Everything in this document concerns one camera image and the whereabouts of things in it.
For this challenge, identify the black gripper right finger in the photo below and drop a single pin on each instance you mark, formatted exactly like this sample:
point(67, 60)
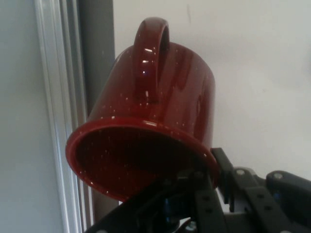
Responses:
point(267, 206)

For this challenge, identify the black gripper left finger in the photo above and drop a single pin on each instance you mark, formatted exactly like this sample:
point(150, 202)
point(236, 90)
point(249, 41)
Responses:
point(145, 206)

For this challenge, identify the red speckled mug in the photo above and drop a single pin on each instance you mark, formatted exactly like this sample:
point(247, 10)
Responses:
point(170, 97)

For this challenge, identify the aluminium rail along wall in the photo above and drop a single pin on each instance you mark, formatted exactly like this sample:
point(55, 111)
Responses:
point(60, 97)

